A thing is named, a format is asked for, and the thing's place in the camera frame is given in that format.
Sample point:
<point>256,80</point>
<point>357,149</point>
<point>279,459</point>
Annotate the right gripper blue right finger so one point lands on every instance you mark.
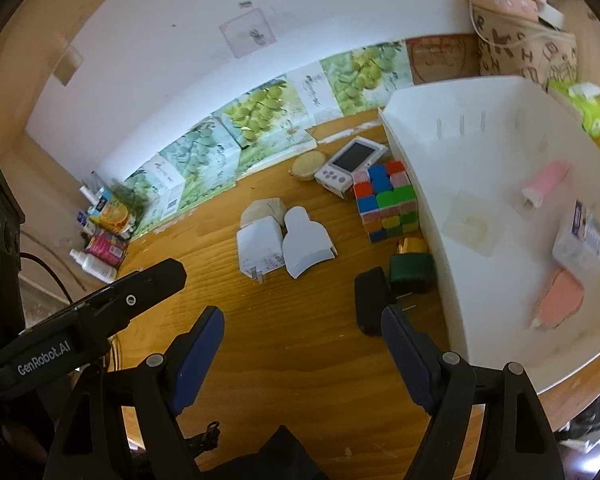
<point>416,357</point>

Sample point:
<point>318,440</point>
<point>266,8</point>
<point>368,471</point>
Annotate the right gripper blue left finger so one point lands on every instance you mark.
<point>192,356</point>

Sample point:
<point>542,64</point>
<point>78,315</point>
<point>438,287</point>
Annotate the dark green jar gold lid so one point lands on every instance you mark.
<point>411,268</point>

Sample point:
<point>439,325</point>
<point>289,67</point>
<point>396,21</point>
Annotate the white power adapter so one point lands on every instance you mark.
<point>260,248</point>

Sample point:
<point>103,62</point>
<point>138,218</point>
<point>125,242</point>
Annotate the small clear sticker box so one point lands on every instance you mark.
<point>475,224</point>

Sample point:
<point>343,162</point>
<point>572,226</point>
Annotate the beige soap block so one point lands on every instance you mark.
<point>259,209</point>

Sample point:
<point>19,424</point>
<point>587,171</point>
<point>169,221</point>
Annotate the pink oval pouch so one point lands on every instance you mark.
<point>563,297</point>

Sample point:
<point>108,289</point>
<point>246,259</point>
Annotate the colourful rubik's cube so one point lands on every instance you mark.
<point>386,200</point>

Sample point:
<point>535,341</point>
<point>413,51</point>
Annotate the clear box with label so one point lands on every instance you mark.
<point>577,243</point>

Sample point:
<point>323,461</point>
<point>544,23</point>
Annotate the white handheld game console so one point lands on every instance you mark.
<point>358,154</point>

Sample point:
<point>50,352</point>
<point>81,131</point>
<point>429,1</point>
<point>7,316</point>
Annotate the white plastic bin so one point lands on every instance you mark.
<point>489,136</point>

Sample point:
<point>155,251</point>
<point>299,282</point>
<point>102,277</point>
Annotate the pink tube pack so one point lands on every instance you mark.
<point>543,184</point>

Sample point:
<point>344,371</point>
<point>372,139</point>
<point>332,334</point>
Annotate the round beige zip case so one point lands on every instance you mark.
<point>305,166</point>

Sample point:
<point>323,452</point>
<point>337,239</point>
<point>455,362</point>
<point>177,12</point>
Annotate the white spray bottle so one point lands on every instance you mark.
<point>94,266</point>

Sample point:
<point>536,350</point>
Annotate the pink snack packet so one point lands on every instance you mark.
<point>107,247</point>

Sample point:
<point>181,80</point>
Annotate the green grape cardboard sheet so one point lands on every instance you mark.
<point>263,124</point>

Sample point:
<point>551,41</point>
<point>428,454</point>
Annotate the brown cartoon cardboard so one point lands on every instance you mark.
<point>443,57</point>

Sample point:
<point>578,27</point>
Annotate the green tissue pack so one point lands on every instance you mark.
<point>581,100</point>

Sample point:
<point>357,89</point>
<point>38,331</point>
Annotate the printed canvas bag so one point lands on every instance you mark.
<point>540,60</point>

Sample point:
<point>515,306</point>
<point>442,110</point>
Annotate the pink pencil case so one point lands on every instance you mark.
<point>526,9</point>

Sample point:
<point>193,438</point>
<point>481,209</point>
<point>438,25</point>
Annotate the pink square wall sticker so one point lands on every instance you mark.
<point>247,33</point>

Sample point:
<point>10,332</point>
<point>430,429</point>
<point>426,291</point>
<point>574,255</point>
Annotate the white charger with cable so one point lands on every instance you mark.
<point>546,13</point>

